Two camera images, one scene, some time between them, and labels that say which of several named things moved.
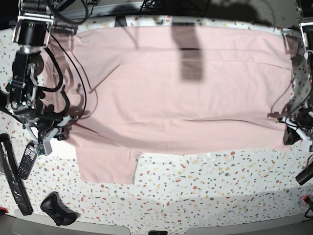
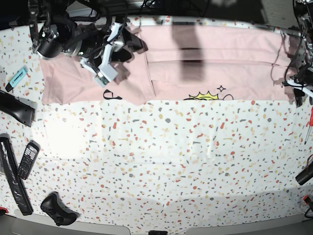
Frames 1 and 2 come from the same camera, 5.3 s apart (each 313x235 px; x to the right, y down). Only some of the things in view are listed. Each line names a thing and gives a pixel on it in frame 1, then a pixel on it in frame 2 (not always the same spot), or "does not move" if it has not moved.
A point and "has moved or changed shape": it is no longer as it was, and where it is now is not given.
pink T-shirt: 167,89 has moved or changed shape
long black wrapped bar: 13,176 does not move
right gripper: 303,118 → 304,76
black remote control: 28,161 does not move
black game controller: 55,207 does not move
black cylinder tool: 305,175 does not move
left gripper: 45,125 → 92,41
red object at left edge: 2,208 does not move
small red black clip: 306,199 does not move
